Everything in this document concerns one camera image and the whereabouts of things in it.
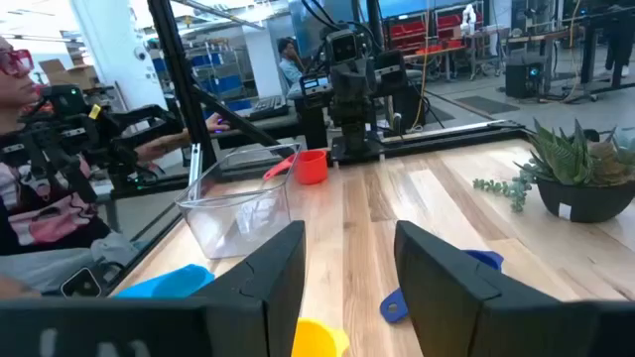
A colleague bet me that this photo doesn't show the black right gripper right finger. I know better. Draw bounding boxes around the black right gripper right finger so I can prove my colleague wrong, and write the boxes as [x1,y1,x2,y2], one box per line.
[394,220,635,357]

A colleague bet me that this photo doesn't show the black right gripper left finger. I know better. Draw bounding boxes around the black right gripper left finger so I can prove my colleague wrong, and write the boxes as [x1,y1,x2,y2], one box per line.
[0,220,307,357]

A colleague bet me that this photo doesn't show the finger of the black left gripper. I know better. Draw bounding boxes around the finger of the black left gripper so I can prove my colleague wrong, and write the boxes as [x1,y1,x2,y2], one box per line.
[332,92,354,125]
[351,91,372,125]

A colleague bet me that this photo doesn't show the light blue measuring cup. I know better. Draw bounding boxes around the light blue measuring cup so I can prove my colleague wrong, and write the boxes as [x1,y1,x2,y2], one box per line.
[114,263,215,299]

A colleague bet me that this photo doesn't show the red measuring cup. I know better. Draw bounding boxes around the red measuring cup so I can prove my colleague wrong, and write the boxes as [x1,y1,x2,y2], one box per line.
[262,148,329,185]

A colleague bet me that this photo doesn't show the dark blue measuring cup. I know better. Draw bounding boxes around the dark blue measuring cup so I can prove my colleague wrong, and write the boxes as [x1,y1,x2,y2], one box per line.
[379,249,505,324]

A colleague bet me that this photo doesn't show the yellow measuring cup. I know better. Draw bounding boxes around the yellow measuring cup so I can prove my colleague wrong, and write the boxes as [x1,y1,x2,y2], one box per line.
[291,317,351,357]

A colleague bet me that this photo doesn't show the clear plastic basket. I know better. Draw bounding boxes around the clear plastic basket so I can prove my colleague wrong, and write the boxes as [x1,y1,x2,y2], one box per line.
[174,143,303,260]

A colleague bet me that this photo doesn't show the shelf with red bins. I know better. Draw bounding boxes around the shelf with red bins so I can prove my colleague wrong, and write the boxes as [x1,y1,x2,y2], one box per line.
[385,12,465,56]

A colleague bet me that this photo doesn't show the person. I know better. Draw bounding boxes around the person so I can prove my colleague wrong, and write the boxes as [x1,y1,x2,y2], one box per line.
[276,37,307,88]
[0,34,232,298]

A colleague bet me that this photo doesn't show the black keyboard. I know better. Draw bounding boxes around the black keyboard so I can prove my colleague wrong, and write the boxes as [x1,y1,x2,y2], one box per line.
[246,94,290,122]

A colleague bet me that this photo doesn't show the black device with white outline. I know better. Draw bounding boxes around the black device with white outline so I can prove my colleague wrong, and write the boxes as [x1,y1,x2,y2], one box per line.
[60,267,103,298]

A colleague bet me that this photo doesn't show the white robot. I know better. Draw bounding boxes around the white robot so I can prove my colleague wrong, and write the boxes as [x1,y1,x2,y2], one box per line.
[459,3,478,36]

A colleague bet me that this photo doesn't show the black floor mat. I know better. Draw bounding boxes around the black floor mat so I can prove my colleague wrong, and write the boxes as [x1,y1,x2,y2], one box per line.
[454,94,521,116]

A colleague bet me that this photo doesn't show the shelf with blue bins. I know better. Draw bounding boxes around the shelf with blue bins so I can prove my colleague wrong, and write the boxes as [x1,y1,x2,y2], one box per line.
[186,42,254,113]

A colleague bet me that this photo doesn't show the person's hand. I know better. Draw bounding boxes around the person's hand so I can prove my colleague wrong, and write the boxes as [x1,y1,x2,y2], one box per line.
[205,112,232,134]

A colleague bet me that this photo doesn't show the black box with blue light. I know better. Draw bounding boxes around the black box with blue light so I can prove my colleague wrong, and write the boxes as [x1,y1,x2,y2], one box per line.
[504,61,547,99]

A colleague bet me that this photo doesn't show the succulent plant in black pot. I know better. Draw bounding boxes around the succulent plant in black pot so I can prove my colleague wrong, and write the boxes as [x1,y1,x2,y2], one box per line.
[471,118,635,224]

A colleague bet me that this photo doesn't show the black standing desk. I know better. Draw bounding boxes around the black standing desk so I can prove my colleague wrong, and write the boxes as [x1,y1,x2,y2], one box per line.
[563,7,635,104]

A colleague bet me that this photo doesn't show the cardboard box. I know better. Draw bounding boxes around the cardboard box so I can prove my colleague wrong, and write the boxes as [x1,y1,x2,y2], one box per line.
[38,58,100,91]

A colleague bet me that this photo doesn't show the pink glasses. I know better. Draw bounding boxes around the pink glasses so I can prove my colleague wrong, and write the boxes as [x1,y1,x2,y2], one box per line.
[0,48,35,78]

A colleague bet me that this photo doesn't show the yellow cable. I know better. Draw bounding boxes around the yellow cable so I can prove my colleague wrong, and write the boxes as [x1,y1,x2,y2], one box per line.
[410,0,433,131]

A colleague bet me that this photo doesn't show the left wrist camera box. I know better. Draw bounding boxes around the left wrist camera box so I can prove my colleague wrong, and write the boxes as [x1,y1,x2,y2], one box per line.
[324,29,361,64]

